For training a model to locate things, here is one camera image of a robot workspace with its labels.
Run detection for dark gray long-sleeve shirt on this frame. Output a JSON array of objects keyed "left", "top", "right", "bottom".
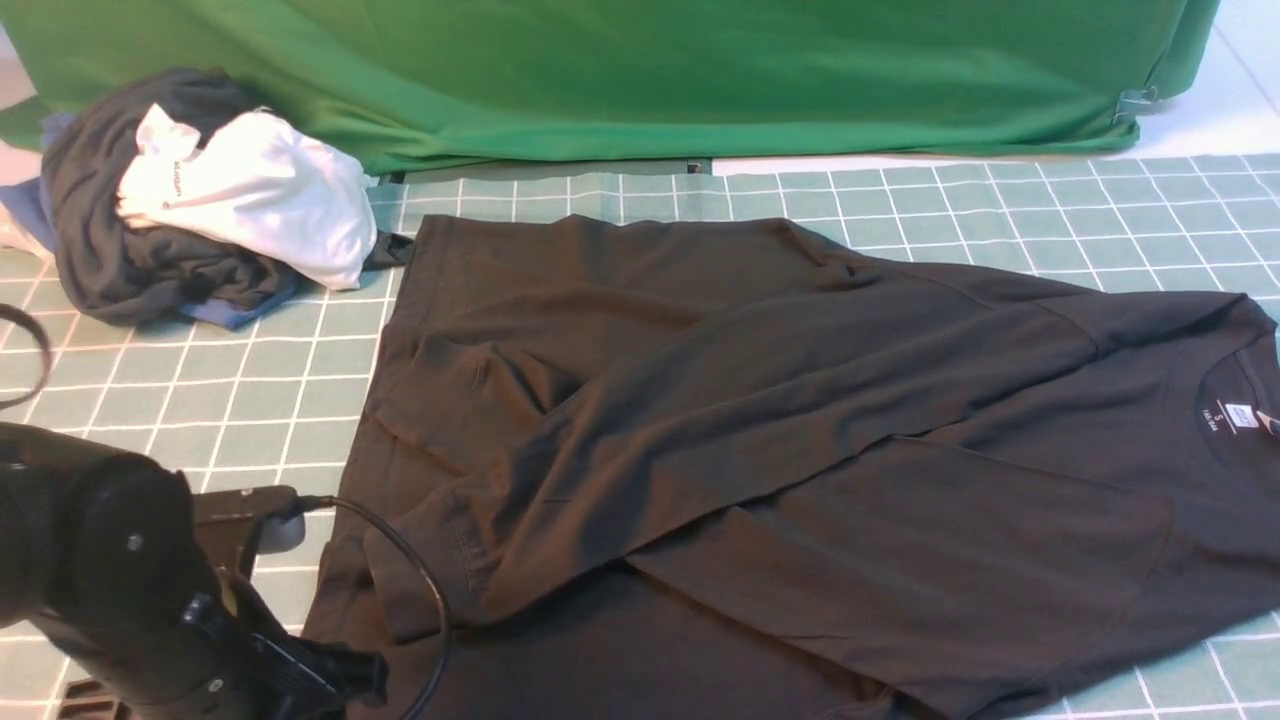
[{"left": 305, "top": 215, "right": 1277, "bottom": 719}]

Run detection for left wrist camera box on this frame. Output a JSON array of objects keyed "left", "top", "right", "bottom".
[{"left": 192, "top": 486, "right": 306, "bottom": 579}]

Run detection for green backdrop cloth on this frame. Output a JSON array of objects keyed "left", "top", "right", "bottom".
[{"left": 3, "top": 1, "right": 1219, "bottom": 173}]

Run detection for metal binder clip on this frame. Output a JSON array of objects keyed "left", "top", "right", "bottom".
[{"left": 1112, "top": 85, "right": 1162, "bottom": 126}]

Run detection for blue crumpled garment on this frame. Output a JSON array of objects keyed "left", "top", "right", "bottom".
[{"left": 40, "top": 102, "right": 300, "bottom": 329}]

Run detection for black left camera cable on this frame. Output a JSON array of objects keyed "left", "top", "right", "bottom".
[{"left": 0, "top": 304, "right": 453, "bottom": 720}]

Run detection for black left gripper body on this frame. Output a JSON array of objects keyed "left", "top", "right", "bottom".
[{"left": 40, "top": 560, "right": 301, "bottom": 719}]

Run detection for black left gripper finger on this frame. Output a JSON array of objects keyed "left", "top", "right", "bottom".
[
  {"left": 250, "top": 633, "right": 389, "bottom": 716},
  {"left": 58, "top": 679, "right": 134, "bottom": 720}
]

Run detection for white crumpled garment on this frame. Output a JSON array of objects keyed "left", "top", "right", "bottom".
[{"left": 116, "top": 104, "right": 378, "bottom": 291}]

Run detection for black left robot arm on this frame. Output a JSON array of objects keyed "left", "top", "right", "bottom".
[{"left": 3, "top": 421, "right": 389, "bottom": 719}]

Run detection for pale cloth at left edge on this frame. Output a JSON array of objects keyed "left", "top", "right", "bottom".
[{"left": 1, "top": 142, "right": 54, "bottom": 263}]

